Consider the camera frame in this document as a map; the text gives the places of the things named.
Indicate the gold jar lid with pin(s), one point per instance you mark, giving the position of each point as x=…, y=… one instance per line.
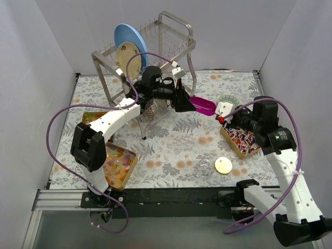
x=223, y=165

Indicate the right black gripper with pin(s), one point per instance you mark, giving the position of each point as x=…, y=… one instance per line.
x=234, y=118

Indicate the tin of lollipop candies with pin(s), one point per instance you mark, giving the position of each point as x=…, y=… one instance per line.
x=241, y=142

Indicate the cream plate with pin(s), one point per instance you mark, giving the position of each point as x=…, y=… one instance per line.
x=124, y=53

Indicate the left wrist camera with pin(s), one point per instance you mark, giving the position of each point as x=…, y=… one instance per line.
x=177, y=71

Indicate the tin of popsicle candies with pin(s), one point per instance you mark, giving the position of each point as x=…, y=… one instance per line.
x=118, y=166

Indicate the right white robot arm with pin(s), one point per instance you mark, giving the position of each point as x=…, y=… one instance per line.
x=295, y=217

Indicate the magenta plastic scoop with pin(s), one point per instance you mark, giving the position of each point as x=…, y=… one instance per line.
x=203, y=106

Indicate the clear glass jar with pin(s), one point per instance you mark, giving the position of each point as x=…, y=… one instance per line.
x=204, y=168

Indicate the floral table mat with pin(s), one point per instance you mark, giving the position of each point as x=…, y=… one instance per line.
x=168, y=156

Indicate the steel dish rack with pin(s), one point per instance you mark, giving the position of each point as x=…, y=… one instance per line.
x=153, y=63

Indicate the tin of star candies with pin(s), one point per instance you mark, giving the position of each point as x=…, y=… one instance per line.
x=91, y=116

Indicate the brown patterned bowl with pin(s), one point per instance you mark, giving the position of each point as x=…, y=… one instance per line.
x=150, y=112

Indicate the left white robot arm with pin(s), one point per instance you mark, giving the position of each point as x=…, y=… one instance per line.
x=89, y=140

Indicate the teal rimmed bowl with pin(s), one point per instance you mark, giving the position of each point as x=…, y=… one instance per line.
x=163, y=103

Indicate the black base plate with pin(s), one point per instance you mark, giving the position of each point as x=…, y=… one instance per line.
x=219, y=202

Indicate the yellow teal patterned bowl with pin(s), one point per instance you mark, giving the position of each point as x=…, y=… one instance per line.
x=229, y=98

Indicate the blue plate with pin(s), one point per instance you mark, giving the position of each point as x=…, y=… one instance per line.
x=128, y=41

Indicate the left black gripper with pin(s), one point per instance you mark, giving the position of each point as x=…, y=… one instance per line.
x=177, y=97

